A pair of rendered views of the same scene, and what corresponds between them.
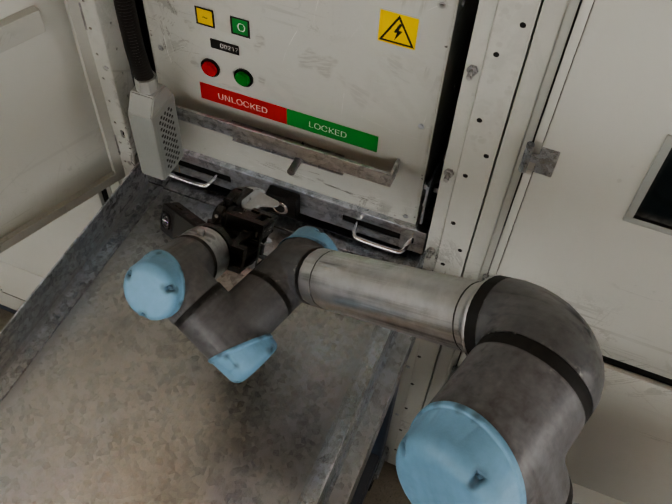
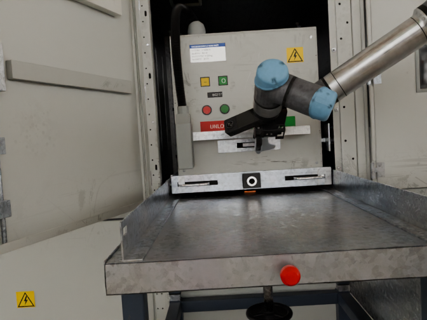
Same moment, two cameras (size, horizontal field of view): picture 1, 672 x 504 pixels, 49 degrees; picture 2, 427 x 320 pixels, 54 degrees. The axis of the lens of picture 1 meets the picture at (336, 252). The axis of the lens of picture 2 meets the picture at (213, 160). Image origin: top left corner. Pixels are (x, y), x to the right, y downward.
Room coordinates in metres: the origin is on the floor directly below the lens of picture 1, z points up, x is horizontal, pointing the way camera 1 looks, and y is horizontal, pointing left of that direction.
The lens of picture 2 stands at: (-0.39, 0.67, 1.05)
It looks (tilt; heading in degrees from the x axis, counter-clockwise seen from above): 3 degrees down; 341
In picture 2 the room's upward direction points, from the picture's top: 4 degrees counter-clockwise
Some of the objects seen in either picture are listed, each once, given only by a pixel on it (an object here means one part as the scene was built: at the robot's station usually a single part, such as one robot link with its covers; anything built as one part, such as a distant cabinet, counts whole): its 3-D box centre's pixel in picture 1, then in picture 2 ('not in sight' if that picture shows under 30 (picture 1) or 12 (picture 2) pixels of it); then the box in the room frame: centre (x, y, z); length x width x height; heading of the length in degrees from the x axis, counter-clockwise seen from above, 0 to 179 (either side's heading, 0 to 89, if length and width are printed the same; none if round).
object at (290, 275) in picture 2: not in sight; (289, 273); (0.22, 0.34, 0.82); 0.04 x 0.03 x 0.03; 161
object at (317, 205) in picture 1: (291, 189); (250, 179); (0.93, 0.09, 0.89); 0.54 x 0.05 x 0.06; 71
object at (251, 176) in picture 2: (282, 203); (251, 180); (0.90, 0.10, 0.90); 0.06 x 0.03 x 0.05; 71
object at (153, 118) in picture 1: (157, 127); (185, 141); (0.92, 0.32, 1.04); 0.08 x 0.05 x 0.17; 161
